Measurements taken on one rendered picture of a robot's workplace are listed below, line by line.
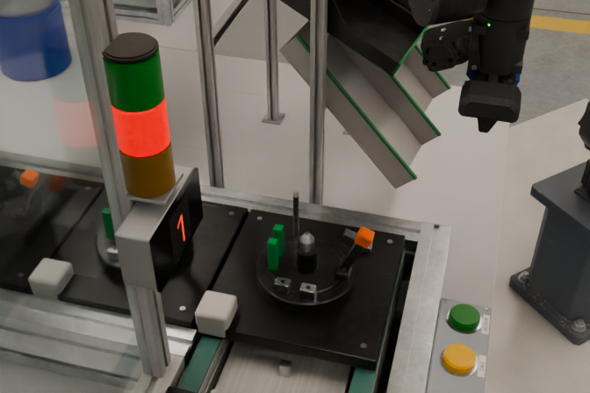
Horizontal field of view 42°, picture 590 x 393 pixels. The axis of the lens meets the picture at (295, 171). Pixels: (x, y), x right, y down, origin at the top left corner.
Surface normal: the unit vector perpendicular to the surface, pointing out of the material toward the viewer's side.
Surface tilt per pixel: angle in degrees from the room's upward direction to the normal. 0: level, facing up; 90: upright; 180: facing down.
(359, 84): 45
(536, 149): 0
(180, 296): 0
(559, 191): 0
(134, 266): 90
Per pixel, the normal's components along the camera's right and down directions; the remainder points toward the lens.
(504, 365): 0.00, -0.79
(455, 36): -0.38, -0.78
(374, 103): 0.64, -0.38
